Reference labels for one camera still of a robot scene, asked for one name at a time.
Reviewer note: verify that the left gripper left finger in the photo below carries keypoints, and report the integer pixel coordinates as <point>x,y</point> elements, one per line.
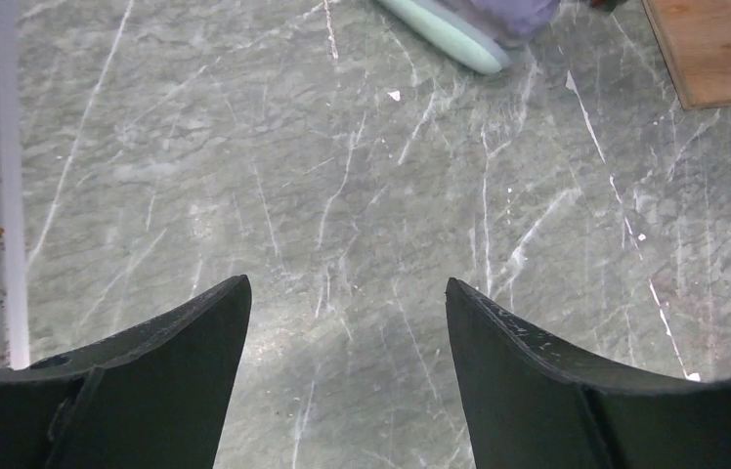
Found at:
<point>154,395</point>

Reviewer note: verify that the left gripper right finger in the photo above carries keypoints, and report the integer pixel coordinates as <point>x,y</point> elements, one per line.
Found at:
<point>534,400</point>

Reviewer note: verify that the mint green umbrella case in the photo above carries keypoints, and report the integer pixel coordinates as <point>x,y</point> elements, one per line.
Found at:
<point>450,33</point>

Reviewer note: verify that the lilac folding umbrella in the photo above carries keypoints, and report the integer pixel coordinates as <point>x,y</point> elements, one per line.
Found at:
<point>510,23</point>

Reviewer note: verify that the wooden board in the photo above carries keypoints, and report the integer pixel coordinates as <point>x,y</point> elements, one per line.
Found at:
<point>695,39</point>

